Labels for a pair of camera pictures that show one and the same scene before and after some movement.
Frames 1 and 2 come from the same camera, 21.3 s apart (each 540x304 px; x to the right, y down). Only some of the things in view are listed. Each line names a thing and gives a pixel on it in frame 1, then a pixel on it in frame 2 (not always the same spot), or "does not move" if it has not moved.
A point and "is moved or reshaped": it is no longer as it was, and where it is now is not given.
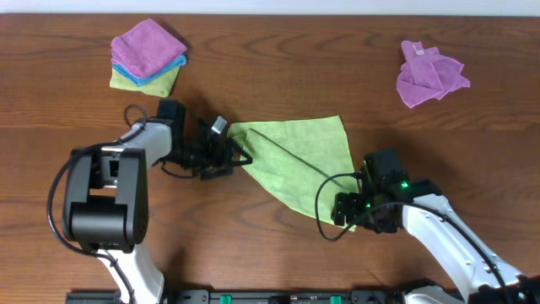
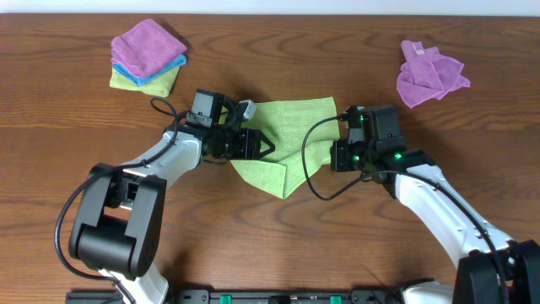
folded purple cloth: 147,48 does not move
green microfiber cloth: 306,160 is moved or reshaped
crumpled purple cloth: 426,74 does not move
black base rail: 254,296 does not move
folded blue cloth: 133,75 does not move
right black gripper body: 355,208 -> 348,157
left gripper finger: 230,144 -> 261,145
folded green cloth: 159,87 does not move
